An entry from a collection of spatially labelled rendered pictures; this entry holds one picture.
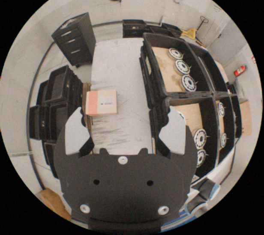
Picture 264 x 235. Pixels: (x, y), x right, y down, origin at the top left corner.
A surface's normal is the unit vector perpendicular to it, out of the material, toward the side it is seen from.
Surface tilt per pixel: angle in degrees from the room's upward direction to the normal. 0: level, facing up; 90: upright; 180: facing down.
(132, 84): 0
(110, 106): 0
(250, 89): 90
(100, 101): 0
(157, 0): 90
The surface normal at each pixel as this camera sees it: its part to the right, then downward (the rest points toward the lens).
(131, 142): 0.04, -0.26
